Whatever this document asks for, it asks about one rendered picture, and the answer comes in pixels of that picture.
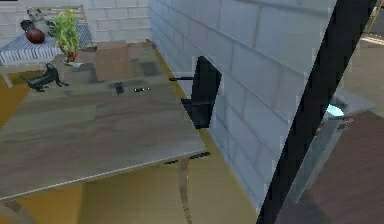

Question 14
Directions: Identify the dark red basketball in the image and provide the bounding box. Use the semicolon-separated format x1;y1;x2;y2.
25;28;46;45

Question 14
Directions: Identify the black chair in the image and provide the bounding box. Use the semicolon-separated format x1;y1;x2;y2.
163;55;223;166

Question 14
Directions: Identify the brown cardboard box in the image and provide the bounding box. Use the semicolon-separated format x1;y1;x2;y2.
92;41;133;82

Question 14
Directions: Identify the grey wooden table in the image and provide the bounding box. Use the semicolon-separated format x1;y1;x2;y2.
0;39;210;224

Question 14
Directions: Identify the black figurine statue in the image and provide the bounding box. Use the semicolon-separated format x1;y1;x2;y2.
20;62;71;93

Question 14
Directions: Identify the green house plant red pot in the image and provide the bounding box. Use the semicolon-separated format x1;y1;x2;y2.
52;8;83;68

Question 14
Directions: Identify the black and white teddy bear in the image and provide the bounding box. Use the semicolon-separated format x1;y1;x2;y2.
19;8;57;38

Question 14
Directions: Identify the wooden sofa with striped cushion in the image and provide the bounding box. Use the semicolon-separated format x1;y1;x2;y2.
0;4;95;90

